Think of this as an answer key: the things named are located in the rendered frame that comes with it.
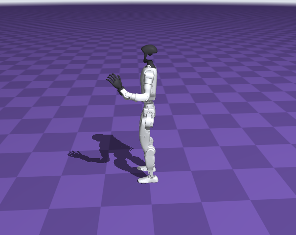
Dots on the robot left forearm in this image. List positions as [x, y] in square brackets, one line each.
[135, 97]

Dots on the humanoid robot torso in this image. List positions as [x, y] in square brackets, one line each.
[149, 107]

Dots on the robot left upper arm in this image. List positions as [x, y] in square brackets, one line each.
[148, 79]

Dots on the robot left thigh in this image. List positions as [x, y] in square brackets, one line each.
[144, 132]

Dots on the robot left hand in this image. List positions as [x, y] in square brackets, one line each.
[116, 82]

